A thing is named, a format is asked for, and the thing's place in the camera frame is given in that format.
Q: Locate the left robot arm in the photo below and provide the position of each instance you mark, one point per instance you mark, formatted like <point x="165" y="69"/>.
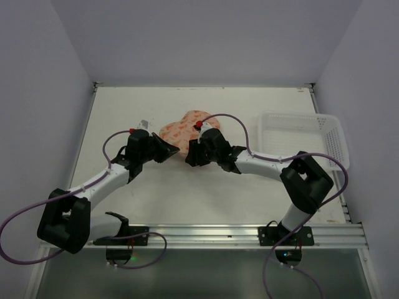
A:
<point x="67" y="222"/>

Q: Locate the white plastic basket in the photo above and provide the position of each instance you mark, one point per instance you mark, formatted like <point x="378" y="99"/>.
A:
<point x="285" y="134"/>

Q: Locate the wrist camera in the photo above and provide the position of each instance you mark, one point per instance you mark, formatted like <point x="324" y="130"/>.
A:
<point x="143" y="124"/>
<point x="201" y="127"/>

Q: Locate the aluminium mounting rail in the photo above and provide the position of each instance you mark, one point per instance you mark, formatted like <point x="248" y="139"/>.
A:
<point x="326" y="236"/>

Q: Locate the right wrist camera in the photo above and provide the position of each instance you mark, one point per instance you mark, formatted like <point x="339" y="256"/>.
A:
<point x="201" y="127"/>

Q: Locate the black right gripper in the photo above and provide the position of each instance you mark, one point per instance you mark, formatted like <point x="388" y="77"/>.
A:
<point x="197" y="152"/>

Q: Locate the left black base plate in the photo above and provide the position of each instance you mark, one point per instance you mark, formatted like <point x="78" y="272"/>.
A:
<point x="129" y="236"/>

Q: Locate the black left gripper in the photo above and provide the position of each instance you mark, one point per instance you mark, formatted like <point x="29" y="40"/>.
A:
<point x="156" y="148"/>

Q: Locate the pink patterned mesh laundry bag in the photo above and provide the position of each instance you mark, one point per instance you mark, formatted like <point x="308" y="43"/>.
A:
<point x="179" y="133"/>

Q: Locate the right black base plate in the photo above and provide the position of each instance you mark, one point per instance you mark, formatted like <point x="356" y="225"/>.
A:
<point x="269" y="235"/>

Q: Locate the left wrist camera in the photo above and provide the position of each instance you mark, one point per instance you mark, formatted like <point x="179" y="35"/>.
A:
<point x="143" y="124"/>

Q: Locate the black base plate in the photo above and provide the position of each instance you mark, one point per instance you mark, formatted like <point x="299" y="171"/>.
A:
<point x="129" y="236"/>
<point x="269" y="235"/>

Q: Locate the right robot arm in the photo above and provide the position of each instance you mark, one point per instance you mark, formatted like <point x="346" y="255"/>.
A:
<point x="305" y="181"/>

